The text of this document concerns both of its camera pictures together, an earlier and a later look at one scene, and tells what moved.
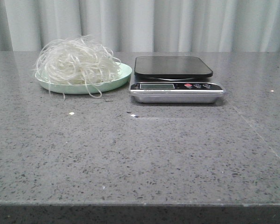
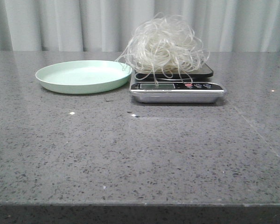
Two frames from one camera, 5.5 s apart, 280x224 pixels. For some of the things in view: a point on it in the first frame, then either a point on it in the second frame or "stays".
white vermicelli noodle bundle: (77, 61) -> (163, 44)
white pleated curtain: (26, 26) stays
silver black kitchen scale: (175, 80) stays
